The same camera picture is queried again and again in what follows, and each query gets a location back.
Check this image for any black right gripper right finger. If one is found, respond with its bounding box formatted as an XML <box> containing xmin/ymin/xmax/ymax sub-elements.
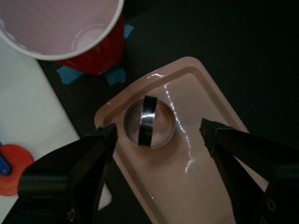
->
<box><xmin>199</xmin><ymin>117</ymin><xmax>299</xmax><ymax>224</ymax></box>

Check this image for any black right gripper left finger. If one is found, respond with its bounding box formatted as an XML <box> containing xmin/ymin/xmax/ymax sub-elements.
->
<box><xmin>2</xmin><ymin>123</ymin><xmax>119</xmax><ymax>224</ymax></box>

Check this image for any pink plastic tray plate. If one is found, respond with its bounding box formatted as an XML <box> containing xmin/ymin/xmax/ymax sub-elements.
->
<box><xmin>94</xmin><ymin>56</ymin><xmax>270</xmax><ymax>224</ymax></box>

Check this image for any orange round toy disc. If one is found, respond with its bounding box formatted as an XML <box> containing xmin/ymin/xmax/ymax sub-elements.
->
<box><xmin>0</xmin><ymin>143</ymin><xmax>35</xmax><ymax>197</ymax></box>

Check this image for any blue toy piece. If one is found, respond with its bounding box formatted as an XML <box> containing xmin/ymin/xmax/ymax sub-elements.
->
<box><xmin>0</xmin><ymin>142</ymin><xmax>14</xmax><ymax>177</ymax></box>

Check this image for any white cutting board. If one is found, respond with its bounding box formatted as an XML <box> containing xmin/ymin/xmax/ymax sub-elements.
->
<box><xmin>0</xmin><ymin>38</ymin><xmax>114</xmax><ymax>222</ymax></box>

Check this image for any metal pot lid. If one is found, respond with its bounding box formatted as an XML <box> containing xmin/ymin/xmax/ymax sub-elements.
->
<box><xmin>123</xmin><ymin>94</ymin><xmax>176</xmax><ymax>149</ymax></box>

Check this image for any blue tape piece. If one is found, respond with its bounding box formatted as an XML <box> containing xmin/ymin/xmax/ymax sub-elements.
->
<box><xmin>103</xmin><ymin>66</ymin><xmax>127</xmax><ymax>87</ymax></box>
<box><xmin>123</xmin><ymin>24</ymin><xmax>135</xmax><ymax>39</ymax></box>
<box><xmin>56</xmin><ymin>66</ymin><xmax>86</xmax><ymax>86</ymax></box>

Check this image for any red plastic cup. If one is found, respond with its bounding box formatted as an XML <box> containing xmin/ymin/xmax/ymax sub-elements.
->
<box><xmin>0</xmin><ymin>0</ymin><xmax>127</xmax><ymax>76</ymax></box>

